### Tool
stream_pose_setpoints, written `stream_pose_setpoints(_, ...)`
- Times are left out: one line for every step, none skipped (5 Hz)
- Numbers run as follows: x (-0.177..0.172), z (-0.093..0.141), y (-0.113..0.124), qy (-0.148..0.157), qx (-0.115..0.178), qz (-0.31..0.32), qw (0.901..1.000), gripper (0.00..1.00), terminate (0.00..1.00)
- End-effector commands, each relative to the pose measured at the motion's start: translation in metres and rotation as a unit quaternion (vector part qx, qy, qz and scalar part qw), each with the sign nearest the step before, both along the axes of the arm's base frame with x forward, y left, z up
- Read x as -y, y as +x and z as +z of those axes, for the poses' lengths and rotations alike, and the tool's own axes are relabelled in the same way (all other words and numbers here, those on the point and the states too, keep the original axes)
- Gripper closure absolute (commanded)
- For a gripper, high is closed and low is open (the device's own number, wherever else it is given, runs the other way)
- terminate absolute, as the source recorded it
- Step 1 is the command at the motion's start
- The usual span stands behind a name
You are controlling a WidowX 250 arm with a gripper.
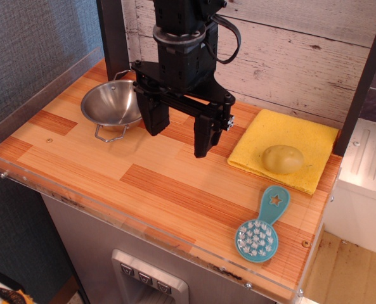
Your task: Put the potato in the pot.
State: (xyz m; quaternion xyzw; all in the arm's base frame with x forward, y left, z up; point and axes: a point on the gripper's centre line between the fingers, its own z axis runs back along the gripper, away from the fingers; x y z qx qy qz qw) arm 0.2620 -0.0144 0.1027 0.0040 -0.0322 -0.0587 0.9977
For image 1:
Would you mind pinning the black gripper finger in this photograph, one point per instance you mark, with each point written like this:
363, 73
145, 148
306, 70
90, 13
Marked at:
154, 113
207, 132

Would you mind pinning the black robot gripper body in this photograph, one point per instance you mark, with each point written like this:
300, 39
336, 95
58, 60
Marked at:
183, 75

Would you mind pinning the yellow toy potato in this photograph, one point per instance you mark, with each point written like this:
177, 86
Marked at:
282, 159

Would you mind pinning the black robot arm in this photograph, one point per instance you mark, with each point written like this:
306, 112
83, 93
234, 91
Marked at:
180, 17

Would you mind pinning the small steel pot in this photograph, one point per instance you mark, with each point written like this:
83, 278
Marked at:
112, 106

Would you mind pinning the yellow folded cloth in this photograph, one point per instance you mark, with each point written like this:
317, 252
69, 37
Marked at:
315, 141

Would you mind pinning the clear acrylic table guard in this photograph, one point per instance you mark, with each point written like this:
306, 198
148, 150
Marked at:
155, 189

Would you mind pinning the teal scrub brush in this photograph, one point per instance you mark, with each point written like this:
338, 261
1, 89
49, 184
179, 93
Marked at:
256, 240

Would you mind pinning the grey toy fridge cabinet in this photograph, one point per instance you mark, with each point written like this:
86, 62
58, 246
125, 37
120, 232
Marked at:
90, 242

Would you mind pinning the silver dispenser button panel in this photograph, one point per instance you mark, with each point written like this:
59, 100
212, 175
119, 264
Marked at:
141, 282

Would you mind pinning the white cabinet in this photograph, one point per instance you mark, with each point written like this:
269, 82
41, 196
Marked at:
351, 211

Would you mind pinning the yellow black object corner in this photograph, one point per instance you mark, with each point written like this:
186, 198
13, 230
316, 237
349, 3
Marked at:
12, 292

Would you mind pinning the left dark frame post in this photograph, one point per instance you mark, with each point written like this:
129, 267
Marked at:
113, 35

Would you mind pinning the dark frame post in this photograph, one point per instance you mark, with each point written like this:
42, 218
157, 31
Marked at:
357, 102
113, 35

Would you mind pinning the right dark frame post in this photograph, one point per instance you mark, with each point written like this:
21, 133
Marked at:
357, 102

